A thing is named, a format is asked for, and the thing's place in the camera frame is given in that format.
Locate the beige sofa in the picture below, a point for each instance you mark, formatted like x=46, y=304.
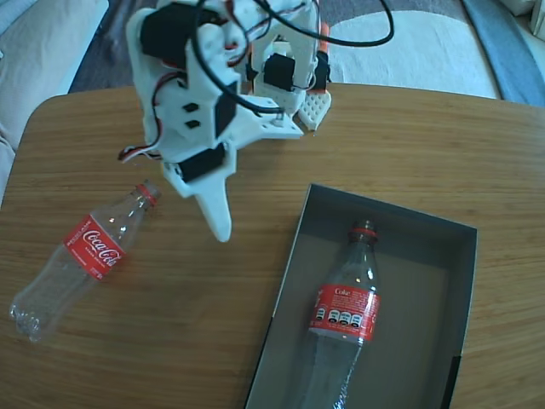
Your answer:
x=38, y=64

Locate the grey and white rug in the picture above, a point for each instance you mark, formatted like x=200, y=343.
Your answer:
x=426, y=64

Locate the pale blue cushion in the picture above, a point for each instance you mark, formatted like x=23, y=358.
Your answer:
x=10, y=13

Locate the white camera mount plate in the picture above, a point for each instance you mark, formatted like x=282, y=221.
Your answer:
x=264, y=125

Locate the clear bottle Coca-Cola logo label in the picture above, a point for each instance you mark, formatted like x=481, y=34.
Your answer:
x=95, y=247

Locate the grey cardboard box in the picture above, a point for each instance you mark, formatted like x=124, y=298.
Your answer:
x=417, y=341

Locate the clear bottle Coke text label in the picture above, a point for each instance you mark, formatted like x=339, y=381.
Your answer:
x=345, y=311

